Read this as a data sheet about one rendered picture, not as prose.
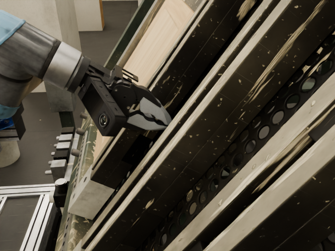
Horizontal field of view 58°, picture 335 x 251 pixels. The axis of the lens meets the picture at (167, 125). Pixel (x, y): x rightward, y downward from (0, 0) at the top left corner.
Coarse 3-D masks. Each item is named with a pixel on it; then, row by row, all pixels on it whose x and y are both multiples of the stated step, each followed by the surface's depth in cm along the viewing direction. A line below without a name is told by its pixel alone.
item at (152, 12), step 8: (160, 0) 117; (152, 8) 118; (152, 16) 120; (144, 24) 121; (136, 32) 125; (144, 32) 123; (136, 40) 124; (128, 48) 125; (128, 56) 127; (120, 64) 129
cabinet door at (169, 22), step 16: (176, 0) 100; (160, 16) 111; (176, 16) 91; (160, 32) 101; (176, 32) 84; (144, 48) 111; (160, 48) 92; (128, 64) 121; (144, 64) 100; (144, 80) 91; (96, 144) 107
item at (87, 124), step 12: (84, 120) 134; (84, 132) 120; (96, 132) 115; (84, 156) 100; (72, 168) 109; (84, 168) 95; (72, 180) 100; (60, 228) 86; (72, 228) 76; (84, 228) 77; (60, 240) 80; (72, 240) 73
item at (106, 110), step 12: (84, 84) 53; (96, 84) 51; (84, 96) 52; (96, 96) 50; (108, 96) 50; (96, 108) 50; (108, 108) 48; (96, 120) 50; (108, 120) 47; (120, 120) 48; (108, 132) 48
